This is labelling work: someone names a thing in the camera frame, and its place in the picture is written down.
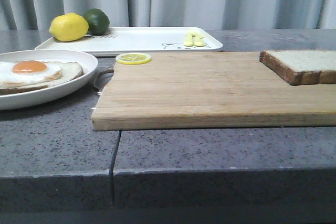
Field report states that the yellow pasta piece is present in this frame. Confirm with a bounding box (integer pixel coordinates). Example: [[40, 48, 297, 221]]
[[183, 30, 194, 47], [193, 31, 205, 47]]

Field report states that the metal cutting board handle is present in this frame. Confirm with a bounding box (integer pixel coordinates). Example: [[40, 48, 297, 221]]
[[93, 67, 114, 90]]

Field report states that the left yellow pasta piece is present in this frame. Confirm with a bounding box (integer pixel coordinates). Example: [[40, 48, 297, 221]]
[[183, 30, 194, 47]]

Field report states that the bread slice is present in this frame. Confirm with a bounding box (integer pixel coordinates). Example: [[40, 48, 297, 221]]
[[259, 50, 335, 86], [1, 61, 83, 95]]

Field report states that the right yellow pasta piece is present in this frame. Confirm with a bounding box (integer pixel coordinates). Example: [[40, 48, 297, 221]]
[[193, 31, 205, 47]]

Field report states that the white round plate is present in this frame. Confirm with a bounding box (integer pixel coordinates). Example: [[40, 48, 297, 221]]
[[1, 50, 98, 111]]

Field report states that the fried egg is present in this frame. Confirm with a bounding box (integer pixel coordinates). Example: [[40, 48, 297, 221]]
[[1, 60, 61, 87]]

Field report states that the wooden cutting board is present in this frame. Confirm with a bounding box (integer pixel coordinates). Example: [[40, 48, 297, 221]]
[[91, 52, 335, 131]]

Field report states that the green lime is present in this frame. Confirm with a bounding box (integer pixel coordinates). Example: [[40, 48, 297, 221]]
[[83, 8, 110, 36]]

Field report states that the white rectangular tray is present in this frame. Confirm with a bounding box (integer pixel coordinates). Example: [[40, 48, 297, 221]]
[[35, 27, 223, 57]]

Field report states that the yellow lemon slice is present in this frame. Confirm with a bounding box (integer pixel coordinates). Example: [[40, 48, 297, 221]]
[[115, 52, 152, 65]]

